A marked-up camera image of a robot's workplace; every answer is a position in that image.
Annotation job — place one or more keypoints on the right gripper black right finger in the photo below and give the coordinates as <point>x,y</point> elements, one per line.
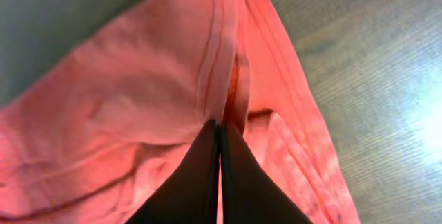
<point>249,196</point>

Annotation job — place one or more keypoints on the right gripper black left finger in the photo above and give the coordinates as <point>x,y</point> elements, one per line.
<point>190,194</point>

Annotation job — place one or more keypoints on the red t-shirt with logo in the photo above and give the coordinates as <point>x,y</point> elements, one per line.
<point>97,135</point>

